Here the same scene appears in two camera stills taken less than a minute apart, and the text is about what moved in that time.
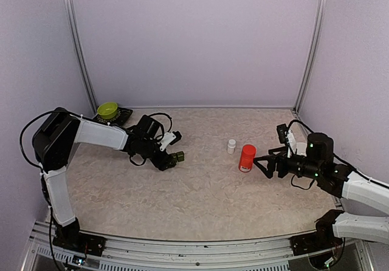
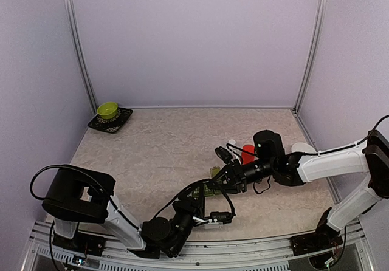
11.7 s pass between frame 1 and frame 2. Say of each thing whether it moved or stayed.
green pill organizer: moved
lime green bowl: stayed
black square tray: stayed
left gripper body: moved
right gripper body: moved
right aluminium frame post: stayed
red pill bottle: stayed
